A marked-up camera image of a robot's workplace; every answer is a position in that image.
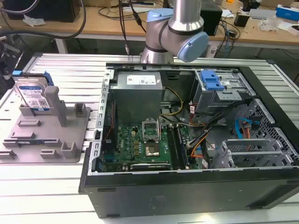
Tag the wooden desk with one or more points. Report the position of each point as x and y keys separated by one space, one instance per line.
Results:
x=112 y=30

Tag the blue plastic bay latch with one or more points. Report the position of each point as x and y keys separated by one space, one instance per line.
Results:
x=211 y=80

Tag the hard disk in blue carrier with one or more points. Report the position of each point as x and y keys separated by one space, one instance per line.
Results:
x=31 y=92

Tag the green motherboard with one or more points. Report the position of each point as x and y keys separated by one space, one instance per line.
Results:
x=137 y=142

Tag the RAM slot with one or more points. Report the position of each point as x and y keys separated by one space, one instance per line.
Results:
x=173 y=147
x=181 y=145

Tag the metal disk bay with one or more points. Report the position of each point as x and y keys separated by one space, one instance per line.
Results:
x=217 y=98

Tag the small black box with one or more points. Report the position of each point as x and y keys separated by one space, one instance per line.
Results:
x=241 y=19

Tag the black equipment at edge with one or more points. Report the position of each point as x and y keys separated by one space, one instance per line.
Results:
x=7 y=60

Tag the clear plastic bag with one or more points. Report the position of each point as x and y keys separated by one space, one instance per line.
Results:
x=269 y=23

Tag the grey parts rack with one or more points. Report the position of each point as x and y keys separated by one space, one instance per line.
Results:
x=46 y=137

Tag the silver expansion slot bracket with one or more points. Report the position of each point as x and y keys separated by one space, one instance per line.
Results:
x=247 y=142
x=255 y=154

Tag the black desktop computer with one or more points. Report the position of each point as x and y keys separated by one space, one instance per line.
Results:
x=42 y=10

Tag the black expansion slot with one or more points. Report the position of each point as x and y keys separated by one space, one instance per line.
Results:
x=150 y=166

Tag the black box on desk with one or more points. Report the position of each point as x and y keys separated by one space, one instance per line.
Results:
x=211 y=18

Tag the blue white cardboard box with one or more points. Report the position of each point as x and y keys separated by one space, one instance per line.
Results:
x=288 y=12

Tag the CPU socket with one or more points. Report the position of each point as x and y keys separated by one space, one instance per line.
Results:
x=151 y=150

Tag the black open PC case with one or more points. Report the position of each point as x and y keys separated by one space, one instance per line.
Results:
x=177 y=191

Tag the grey power supply unit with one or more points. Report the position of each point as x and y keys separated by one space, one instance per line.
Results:
x=136 y=95

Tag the locking lever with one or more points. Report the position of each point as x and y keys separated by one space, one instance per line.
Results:
x=160 y=128

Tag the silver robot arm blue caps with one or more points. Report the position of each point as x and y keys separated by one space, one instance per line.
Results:
x=172 y=32

